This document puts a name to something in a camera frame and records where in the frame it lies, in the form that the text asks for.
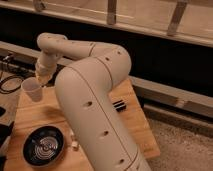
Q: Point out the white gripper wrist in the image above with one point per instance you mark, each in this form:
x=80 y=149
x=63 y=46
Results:
x=46 y=66

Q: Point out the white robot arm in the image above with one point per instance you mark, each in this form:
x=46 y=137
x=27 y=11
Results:
x=85 y=73

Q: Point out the wooden table board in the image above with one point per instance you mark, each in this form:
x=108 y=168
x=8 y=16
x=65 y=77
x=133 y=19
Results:
x=30 y=116

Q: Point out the black object at left edge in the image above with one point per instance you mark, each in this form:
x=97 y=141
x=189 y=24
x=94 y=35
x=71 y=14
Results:
x=5 y=131

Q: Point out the black bowl with spiral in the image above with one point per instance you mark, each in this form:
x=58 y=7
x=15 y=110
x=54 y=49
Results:
x=43 y=146

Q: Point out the white plastic bottle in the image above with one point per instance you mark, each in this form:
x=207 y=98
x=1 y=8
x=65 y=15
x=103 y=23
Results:
x=74 y=142

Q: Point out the black striped box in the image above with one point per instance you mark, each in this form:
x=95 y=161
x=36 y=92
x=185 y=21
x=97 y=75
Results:
x=119 y=105

